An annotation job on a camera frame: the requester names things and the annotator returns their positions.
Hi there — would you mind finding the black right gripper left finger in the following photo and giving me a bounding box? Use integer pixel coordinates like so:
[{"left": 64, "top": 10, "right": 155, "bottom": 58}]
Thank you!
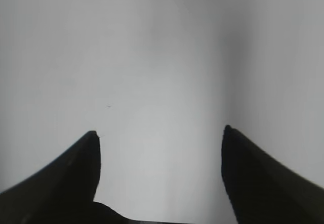
[{"left": 0, "top": 130, "right": 132, "bottom": 224}]

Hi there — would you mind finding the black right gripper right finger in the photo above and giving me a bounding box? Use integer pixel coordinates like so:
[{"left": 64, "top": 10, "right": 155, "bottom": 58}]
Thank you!
[{"left": 221, "top": 125, "right": 323, "bottom": 223}]

